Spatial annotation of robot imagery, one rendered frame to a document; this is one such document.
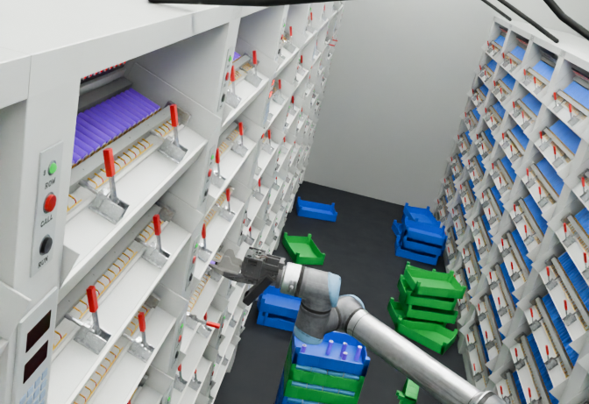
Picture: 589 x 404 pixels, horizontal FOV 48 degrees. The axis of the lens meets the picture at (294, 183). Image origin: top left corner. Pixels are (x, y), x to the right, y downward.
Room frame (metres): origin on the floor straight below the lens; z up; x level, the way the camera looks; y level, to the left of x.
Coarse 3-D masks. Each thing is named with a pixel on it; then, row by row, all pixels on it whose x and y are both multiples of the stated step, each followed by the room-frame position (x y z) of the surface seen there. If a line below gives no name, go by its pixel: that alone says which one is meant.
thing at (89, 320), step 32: (160, 224) 1.13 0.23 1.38; (192, 224) 1.18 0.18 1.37; (128, 256) 0.98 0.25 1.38; (160, 256) 1.02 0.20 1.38; (96, 288) 0.87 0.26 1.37; (128, 288) 0.91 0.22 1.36; (64, 320) 0.77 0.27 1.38; (96, 320) 0.76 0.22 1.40; (128, 320) 0.84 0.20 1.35; (64, 352) 0.72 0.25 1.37; (96, 352) 0.75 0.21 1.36; (64, 384) 0.67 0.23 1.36
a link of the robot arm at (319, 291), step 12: (300, 276) 1.63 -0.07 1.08; (312, 276) 1.64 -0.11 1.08; (324, 276) 1.64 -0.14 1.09; (336, 276) 1.66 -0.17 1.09; (300, 288) 1.62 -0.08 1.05; (312, 288) 1.62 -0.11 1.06; (324, 288) 1.62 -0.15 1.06; (336, 288) 1.62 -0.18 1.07; (312, 300) 1.62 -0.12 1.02; (324, 300) 1.61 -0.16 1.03; (336, 300) 1.61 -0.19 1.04
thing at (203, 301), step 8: (224, 240) 1.88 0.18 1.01; (224, 248) 1.88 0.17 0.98; (232, 248) 1.88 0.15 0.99; (240, 248) 1.88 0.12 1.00; (208, 272) 1.73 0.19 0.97; (208, 280) 1.69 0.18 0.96; (208, 288) 1.65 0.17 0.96; (216, 288) 1.68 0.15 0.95; (200, 296) 1.60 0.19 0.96; (208, 296) 1.62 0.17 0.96; (192, 304) 1.54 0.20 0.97; (200, 304) 1.56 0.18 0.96; (208, 304) 1.58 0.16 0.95; (192, 312) 1.51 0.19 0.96; (200, 312) 1.53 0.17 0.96; (184, 328) 1.43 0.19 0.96; (184, 336) 1.40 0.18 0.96; (192, 336) 1.42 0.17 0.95; (184, 344) 1.37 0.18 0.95; (184, 352) 1.28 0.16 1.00
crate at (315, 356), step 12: (324, 336) 2.40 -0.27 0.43; (336, 336) 2.40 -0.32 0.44; (348, 336) 2.41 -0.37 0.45; (300, 348) 2.19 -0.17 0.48; (312, 348) 2.32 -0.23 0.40; (324, 348) 2.34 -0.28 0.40; (336, 348) 2.36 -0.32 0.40; (348, 348) 2.38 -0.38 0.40; (300, 360) 2.20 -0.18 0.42; (312, 360) 2.20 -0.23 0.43; (324, 360) 2.20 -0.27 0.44; (336, 360) 2.20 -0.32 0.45; (348, 360) 2.29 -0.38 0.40; (360, 360) 2.31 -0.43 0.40; (348, 372) 2.21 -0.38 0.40; (360, 372) 2.21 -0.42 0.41
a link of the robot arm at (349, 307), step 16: (352, 304) 1.74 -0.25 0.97; (352, 320) 1.68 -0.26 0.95; (368, 320) 1.68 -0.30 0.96; (352, 336) 1.68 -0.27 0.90; (368, 336) 1.64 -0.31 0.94; (384, 336) 1.62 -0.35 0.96; (400, 336) 1.63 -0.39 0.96; (384, 352) 1.59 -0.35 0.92; (400, 352) 1.57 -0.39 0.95; (416, 352) 1.56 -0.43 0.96; (400, 368) 1.55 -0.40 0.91; (416, 368) 1.52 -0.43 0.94; (432, 368) 1.51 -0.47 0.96; (448, 368) 1.53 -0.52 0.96; (416, 384) 1.52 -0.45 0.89; (432, 384) 1.48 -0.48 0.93; (448, 384) 1.47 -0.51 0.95; (464, 384) 1.46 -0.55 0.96; (448, 400) 1.44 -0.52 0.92; (464, 400) 1.42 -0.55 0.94; (480, 400) 1.40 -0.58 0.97; (496, 400) 1.40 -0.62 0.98
